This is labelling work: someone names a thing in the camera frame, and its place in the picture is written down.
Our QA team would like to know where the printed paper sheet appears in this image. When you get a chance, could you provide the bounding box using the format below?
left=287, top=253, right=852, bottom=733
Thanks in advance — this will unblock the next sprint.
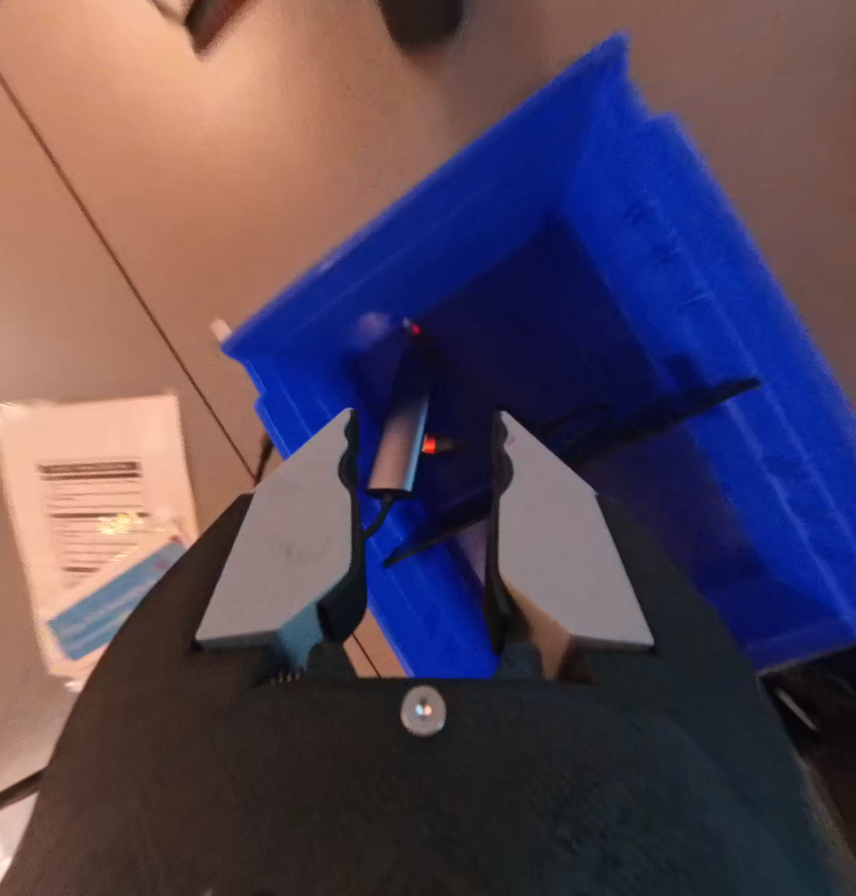
left=0, top=395, right=199, bottom=690

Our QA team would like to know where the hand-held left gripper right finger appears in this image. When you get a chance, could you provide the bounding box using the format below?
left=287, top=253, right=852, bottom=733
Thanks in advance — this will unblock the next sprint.
left=484, top=410, right=657, bottom=657

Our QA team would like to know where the blue plastic bin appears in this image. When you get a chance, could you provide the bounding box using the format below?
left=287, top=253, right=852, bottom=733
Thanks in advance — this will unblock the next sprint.
left=218, top=31, right=856, bottom=680

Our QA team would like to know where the grey usb hub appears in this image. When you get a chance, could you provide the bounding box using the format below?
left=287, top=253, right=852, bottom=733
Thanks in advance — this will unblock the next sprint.
left=367, top=336, right=439, bottom=499

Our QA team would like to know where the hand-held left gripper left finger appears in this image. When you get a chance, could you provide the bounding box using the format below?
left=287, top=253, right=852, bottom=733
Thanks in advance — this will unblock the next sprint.
left=195, top=408, right=368, bottom=651

